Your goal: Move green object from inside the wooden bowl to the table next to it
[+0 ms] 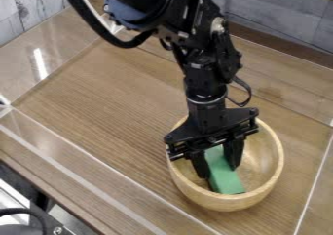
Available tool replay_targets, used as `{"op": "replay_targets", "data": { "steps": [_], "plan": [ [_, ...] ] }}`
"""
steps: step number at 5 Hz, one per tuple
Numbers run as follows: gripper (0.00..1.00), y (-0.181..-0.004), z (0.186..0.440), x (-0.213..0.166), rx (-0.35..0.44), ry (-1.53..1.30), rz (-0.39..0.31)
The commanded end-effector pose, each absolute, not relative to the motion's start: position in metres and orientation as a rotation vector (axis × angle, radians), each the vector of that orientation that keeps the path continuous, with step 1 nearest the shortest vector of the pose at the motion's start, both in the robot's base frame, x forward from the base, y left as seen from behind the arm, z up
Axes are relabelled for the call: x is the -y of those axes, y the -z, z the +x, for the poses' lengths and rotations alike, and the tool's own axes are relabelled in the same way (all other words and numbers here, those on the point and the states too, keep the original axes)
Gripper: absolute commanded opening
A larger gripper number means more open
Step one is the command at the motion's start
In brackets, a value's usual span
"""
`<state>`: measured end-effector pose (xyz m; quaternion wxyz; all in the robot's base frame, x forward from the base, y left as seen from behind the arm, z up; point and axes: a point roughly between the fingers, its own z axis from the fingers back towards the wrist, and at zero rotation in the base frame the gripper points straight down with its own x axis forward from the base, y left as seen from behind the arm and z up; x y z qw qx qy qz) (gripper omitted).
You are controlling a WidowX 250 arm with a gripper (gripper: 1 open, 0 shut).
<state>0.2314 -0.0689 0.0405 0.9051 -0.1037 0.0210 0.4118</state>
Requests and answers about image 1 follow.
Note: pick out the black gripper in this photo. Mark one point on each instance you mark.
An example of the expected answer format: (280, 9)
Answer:
(212, 125)

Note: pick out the green rectangular block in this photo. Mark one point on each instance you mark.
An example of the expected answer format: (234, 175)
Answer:
(224, 180)

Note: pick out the wooden bowl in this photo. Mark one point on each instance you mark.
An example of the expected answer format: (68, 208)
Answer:
(259, 173)

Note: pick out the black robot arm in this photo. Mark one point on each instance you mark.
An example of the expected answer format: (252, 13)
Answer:
(194, 30)

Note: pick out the clear acrylic enclosure walls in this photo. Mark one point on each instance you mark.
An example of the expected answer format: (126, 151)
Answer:
(84, 134)

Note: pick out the black metal mount bracket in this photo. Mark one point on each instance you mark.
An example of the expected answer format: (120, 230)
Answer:
(47, 223)

